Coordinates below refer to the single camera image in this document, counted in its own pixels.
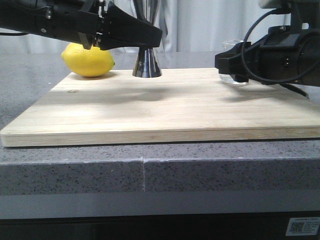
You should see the yellow lemon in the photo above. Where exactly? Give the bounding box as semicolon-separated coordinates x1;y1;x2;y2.
60;43;115;78

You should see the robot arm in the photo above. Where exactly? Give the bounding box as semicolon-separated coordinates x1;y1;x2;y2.
0;0;162;50
215;0;320;87

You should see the white QR label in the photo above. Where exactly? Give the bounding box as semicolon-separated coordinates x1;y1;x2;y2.
285;217;320;237

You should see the glass beaker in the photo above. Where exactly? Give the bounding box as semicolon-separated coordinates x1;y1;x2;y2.
219;39;248;87

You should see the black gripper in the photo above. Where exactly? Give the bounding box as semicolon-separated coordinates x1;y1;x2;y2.
32;0;163;51
214;26;320;83

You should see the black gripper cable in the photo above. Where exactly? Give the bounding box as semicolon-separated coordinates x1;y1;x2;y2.
242;8;320;86

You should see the grey curtain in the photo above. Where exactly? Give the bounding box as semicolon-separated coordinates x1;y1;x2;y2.
0;0;291;54

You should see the steel double jigger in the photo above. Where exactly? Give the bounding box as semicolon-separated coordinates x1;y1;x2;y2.
131;0;163;78

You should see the black board handle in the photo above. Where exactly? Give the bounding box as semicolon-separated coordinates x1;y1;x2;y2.
281;83;309;99

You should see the wooden cutting board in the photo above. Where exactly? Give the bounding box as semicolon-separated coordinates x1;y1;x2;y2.
0;68;320;147

